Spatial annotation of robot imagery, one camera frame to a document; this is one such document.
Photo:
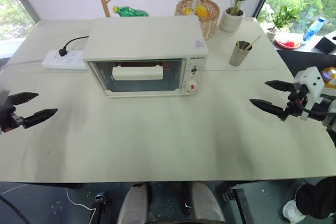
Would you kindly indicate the large yellow orange fruit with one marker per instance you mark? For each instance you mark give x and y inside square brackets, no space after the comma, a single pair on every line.
[201,11]

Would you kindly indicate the wooden stick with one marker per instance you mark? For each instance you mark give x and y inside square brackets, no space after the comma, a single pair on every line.
[254,42]

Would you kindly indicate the wicker basket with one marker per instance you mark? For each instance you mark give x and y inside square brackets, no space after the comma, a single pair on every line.
[210,22]

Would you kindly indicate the white sneaker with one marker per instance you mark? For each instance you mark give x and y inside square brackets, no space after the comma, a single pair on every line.
[292,211]

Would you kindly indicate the black trouser leg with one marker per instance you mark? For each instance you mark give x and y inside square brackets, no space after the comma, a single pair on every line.
[317,197]

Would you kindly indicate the white toaster oven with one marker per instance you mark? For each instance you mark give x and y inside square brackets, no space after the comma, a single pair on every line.
[144,37]

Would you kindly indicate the grey rounded robot foot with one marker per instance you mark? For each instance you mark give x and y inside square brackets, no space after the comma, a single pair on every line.
[134,205]
[206,203]

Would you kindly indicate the black box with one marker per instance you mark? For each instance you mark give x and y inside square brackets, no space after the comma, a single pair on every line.
[326,44]

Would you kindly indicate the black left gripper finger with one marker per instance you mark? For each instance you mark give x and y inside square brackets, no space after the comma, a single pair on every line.
[39,117]
[23,98]

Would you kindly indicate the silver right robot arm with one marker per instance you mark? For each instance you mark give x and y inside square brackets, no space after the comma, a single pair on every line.
[330,106]

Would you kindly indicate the white plant pot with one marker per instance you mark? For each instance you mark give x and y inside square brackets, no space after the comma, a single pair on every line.
[231,20]

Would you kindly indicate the green plastic bottle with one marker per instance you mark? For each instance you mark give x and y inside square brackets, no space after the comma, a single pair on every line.
[130,11]

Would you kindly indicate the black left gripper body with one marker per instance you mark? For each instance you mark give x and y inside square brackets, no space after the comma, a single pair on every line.
[8,119]

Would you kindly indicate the pink sticker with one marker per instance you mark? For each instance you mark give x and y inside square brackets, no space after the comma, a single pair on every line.
[199,43]

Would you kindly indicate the red plate with food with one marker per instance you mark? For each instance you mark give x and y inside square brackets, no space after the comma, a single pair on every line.
[287,43]

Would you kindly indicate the black table leg frame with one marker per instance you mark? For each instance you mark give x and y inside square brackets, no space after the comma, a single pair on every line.
[237,200]
[99,208]

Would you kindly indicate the metal cup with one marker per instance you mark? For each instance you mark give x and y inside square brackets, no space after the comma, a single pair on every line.
[239,54]

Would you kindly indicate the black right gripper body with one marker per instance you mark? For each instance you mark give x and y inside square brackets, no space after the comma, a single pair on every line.
[295,103]

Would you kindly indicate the white power strip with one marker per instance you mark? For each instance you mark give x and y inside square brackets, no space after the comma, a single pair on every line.
[63,60]

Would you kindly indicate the white timer knob red mark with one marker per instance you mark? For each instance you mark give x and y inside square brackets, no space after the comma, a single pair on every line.
[191,86]

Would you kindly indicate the small yellow fruit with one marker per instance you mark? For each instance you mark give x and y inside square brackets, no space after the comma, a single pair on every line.
[187,11]

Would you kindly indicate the blue water bottle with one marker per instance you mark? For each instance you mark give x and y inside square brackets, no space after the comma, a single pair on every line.
[313,27]

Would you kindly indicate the small potted plant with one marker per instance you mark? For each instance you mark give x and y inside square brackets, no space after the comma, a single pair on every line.
[282,18]

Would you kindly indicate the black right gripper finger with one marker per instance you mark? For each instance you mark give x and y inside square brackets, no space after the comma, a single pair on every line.
[281,85]
[270,108]

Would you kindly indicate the yellow purple ball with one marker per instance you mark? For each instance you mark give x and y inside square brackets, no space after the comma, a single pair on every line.
[330,77]

